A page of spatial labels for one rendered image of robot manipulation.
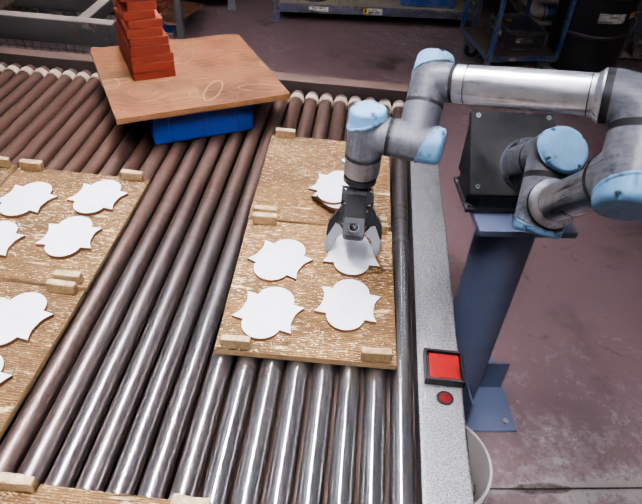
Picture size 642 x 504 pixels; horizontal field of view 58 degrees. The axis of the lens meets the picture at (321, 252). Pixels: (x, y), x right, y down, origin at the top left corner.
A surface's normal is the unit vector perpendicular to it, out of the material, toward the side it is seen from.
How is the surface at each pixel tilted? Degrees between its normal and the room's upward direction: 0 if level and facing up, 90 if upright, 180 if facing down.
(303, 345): 0
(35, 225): 0
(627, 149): 55
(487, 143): 46
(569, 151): 39
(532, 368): 0
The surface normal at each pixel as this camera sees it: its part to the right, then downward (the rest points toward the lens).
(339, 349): 0.06, -0.76
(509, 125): 0.05, -0.05
